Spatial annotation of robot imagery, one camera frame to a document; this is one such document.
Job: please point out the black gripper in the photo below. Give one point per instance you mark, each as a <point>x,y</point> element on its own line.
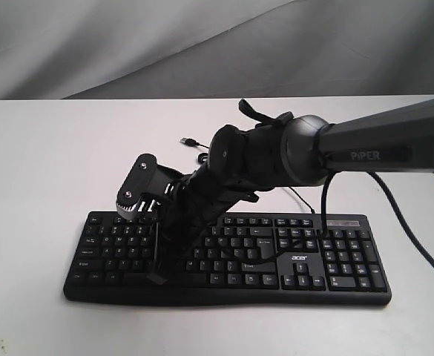
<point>196,201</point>

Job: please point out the black acer keyboard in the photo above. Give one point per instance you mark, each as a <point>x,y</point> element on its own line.
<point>242,258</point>

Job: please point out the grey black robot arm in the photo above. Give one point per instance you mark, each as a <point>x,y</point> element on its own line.
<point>303,151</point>

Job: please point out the grey backdrop cloth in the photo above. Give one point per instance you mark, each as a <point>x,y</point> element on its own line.
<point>214,49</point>

